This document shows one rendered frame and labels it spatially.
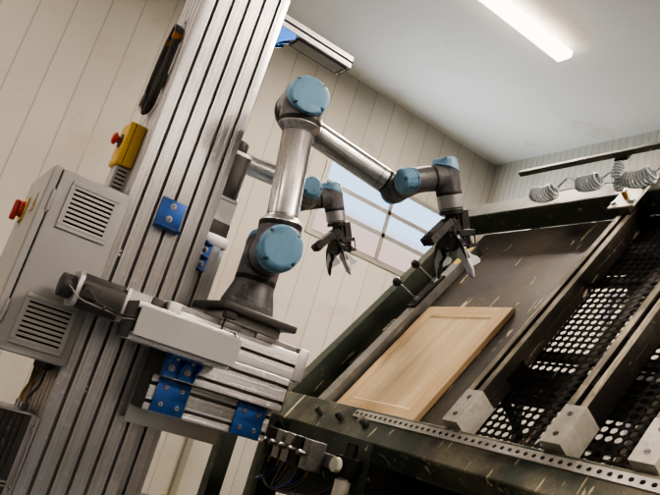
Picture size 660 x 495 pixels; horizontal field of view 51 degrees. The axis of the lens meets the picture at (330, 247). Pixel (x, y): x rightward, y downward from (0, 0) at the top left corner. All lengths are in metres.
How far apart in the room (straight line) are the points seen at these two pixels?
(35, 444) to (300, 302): 4.27
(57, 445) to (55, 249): 0.49
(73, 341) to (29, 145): 3.59
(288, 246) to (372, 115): 4.92
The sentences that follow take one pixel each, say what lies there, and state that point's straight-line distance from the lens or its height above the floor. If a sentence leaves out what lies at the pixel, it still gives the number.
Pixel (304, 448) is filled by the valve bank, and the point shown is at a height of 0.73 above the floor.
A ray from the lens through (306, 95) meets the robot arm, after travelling 1.89.
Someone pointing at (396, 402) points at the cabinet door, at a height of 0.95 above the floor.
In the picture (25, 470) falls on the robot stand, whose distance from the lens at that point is 1.95.
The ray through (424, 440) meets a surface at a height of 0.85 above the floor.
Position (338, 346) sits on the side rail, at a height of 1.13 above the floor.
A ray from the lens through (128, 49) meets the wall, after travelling 5.72.
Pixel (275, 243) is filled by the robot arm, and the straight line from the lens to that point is 1.77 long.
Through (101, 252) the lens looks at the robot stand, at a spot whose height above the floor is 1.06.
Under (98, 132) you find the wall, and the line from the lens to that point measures 5.49.
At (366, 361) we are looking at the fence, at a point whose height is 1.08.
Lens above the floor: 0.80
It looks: 14 degrees up
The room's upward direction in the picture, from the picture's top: 17 degrees clockwise
